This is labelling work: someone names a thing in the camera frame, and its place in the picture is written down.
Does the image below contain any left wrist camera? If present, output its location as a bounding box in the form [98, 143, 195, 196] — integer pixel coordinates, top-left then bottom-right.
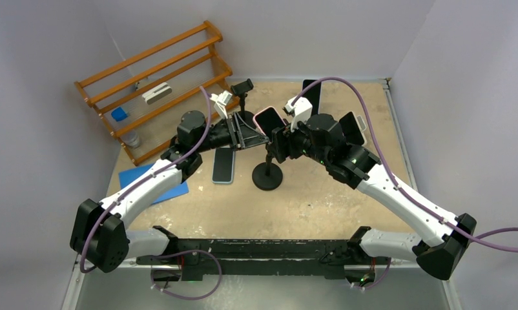
[209, 90, 233, 119]

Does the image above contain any blue mat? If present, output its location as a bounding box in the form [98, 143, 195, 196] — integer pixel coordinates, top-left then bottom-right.
[118, 164, 189, 205]

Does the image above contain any black base frame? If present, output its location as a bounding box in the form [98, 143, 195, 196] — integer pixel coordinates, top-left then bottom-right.
[137, 238, 388, 281]

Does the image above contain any pink case phone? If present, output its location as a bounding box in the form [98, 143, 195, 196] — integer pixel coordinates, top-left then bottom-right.
[253, 106, 286, 141]

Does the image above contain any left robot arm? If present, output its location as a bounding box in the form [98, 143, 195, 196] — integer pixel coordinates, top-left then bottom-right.
[69, 110, 268, 273]

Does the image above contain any clear plastic cup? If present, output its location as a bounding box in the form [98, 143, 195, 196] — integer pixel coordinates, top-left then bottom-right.
[121, 130, 141, 149]

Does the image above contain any black phone stand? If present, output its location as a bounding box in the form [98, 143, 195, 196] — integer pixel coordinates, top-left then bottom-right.
[230, 78, 254, 120]
[252, 143, 283, 191]

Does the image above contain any black phone on silver stand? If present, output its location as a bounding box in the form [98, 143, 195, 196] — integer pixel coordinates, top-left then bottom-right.
[338, 111, 366, 146]

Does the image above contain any black phone on round stand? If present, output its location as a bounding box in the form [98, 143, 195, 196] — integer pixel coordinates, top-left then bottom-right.
[302, 79, 322, 115]

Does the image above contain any light blue case phone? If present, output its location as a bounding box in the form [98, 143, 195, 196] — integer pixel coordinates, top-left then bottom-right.
[212, 147, 235, 184]

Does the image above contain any orange wooden rack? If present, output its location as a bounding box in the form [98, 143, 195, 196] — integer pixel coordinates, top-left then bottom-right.
[74, 21, 233, 166]

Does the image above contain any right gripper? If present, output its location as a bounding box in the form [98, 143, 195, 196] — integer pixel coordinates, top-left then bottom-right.
[269, 115, 331, 166]

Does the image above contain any blue cube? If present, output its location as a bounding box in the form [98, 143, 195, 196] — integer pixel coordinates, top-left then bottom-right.
[110, 107, 128, 122]

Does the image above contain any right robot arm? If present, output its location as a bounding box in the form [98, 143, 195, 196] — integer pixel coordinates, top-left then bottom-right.
[269, 112, 477, 280]

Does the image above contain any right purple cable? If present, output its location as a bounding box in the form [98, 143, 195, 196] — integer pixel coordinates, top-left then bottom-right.
[289, 77, 518, 253]

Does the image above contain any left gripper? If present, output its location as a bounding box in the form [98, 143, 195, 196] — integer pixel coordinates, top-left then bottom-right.
[194, 111, 268, 154]

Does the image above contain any silver phone stand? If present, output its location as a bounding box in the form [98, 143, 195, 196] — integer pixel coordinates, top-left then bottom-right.
[356, 115, 368, 132]

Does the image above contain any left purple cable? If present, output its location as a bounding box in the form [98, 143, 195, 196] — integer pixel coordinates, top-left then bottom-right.
[79, 86, 212, 274]

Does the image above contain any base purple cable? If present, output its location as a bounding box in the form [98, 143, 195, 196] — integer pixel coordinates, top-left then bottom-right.
[150, 249, 223, 302]

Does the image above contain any white eraser block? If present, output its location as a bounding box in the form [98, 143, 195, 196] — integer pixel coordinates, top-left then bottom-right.
[141, 82, 172, 105]

